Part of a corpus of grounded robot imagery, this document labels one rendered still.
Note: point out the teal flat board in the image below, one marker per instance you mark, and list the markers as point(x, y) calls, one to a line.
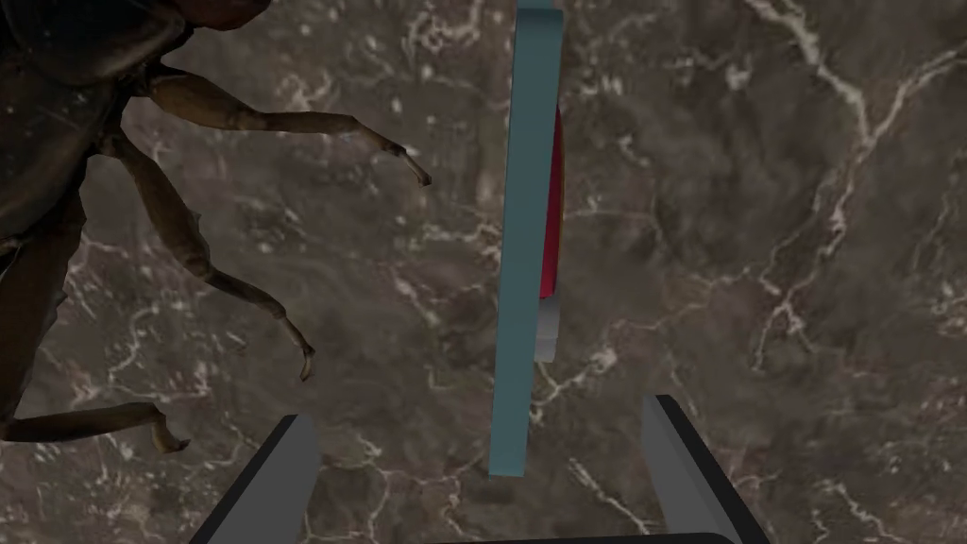
point(527, 249)

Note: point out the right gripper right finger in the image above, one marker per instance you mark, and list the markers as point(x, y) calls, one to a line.
point(684, 483)

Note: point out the brown beetle figure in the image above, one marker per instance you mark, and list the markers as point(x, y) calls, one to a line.
point(53, 151)

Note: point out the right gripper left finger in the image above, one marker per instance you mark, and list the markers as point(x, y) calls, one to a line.
point(272, 491)

